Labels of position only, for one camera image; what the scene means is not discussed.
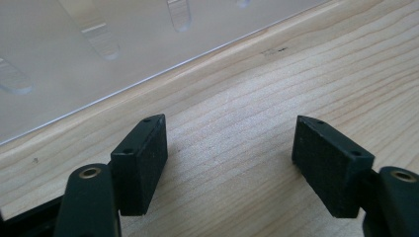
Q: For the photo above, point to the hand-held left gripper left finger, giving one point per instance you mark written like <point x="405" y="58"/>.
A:
<point x="138" y="171"/>

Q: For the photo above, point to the clear acrylic panel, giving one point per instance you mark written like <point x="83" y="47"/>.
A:
<point x="99" y="59"/>

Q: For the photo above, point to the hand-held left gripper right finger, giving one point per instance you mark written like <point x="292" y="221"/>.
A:
<point x="332" y="171"/>

